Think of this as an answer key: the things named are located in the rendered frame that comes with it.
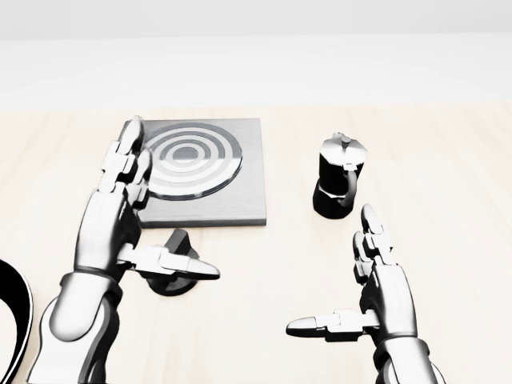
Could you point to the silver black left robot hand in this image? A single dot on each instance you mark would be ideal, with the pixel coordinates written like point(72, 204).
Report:
point(100, 232)

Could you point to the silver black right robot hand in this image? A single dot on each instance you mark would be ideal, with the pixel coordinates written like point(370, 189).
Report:
point(394, 296)

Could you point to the black curved rimmed object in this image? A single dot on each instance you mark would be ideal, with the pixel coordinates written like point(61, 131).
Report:
point(22, 312)

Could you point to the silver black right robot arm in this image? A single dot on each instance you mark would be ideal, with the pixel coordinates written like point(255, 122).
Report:
point(408, 362)

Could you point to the flat dark stove plate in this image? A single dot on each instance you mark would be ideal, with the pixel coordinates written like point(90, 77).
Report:
point(208, 172)

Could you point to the black silver moka pot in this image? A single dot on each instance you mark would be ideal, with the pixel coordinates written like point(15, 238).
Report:
point(340, 176)

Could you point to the round black stove knob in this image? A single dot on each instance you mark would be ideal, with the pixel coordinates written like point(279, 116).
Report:
point(176, 256)

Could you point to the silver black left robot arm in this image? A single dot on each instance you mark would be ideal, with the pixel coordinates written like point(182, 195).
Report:
point(76, 324)

